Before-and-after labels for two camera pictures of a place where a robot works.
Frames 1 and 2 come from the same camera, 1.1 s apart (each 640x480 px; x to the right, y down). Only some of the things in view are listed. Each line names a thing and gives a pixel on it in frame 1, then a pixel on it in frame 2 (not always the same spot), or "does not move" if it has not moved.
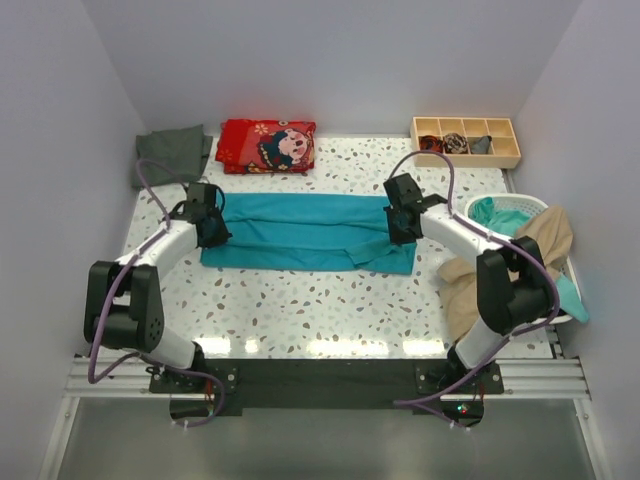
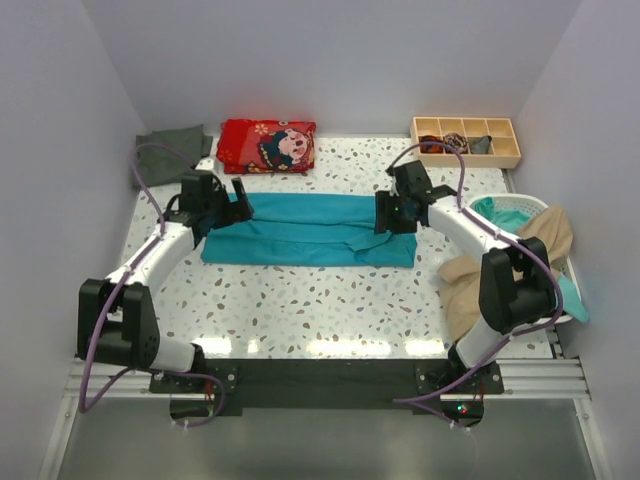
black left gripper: [223, 234] to [236, 212]
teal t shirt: [308, 233] does not move
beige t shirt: [550, 230] does not move
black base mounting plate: [448, 389] does not move
